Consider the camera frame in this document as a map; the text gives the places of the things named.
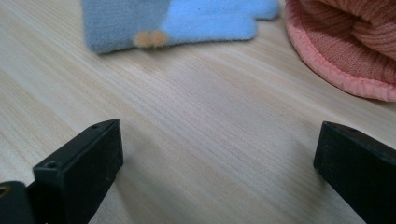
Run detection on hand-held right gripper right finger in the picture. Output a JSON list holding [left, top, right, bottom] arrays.
[[313, 120, 396, 224]]

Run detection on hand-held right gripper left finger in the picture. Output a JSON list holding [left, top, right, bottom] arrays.
[[32, 119, 124, 224]]

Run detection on pink glove with grey palm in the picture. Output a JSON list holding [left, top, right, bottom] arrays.
[[284, 0, 396, 103]]

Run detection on blue knit glove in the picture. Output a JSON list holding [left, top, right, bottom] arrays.
[[81, 0, 280, 54]]

